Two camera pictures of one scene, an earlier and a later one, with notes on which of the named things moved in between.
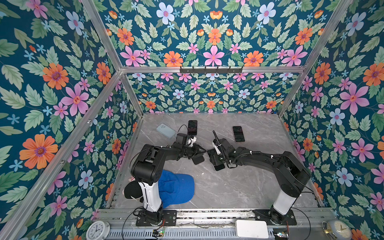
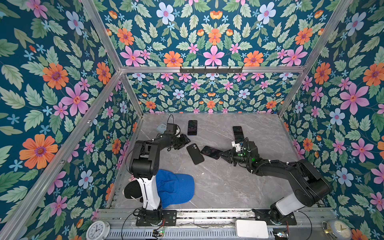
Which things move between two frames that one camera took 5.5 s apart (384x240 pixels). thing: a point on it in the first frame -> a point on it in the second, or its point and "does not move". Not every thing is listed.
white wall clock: [98, 230] does not move
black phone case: [198, 159] does not move
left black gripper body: [190, 151] -> [179, 141]
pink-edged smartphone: [238, 134] does not move
